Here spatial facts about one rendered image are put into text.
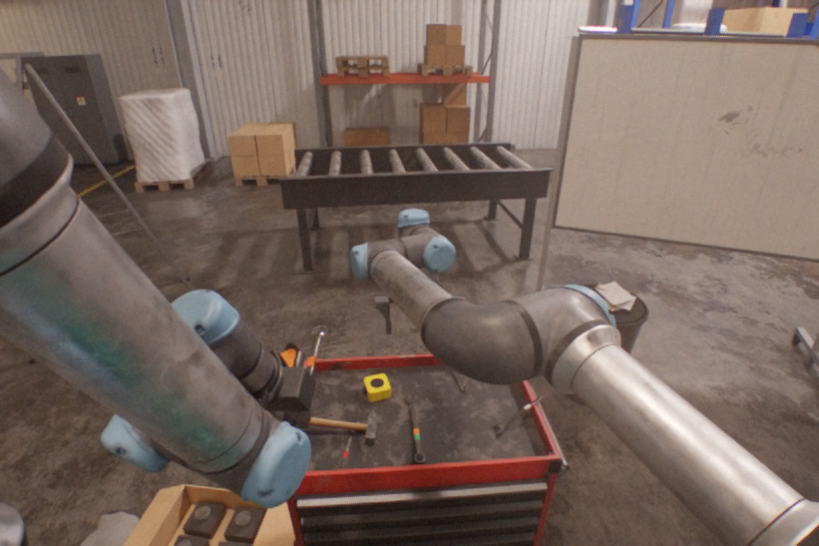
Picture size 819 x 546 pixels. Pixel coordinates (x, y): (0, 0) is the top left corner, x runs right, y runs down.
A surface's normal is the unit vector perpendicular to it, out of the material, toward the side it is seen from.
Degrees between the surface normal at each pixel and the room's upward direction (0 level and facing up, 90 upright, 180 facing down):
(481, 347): 62
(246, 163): 90
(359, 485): 90
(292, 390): 25
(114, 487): 0
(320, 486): 90
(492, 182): 90
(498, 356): 72
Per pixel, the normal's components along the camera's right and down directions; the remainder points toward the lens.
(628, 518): 0.00, -0.88
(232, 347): 0.91, 0.19
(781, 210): -0.35, 0.44
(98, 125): 0.07, 0.47
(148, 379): 0.68, 0.46
